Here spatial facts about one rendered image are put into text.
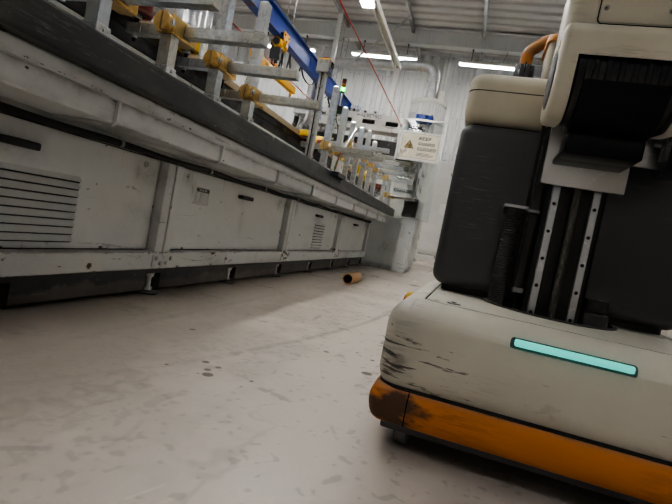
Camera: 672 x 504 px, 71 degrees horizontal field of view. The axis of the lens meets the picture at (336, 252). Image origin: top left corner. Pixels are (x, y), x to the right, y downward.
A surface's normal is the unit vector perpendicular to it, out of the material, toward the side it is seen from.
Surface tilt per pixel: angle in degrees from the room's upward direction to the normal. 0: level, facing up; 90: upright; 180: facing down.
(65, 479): 0
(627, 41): 98
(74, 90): 90
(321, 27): 90
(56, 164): 90
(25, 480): 0
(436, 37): 90
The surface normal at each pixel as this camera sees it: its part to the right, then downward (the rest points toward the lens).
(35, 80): 0.95, 0.20
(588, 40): -0.30, 0.14
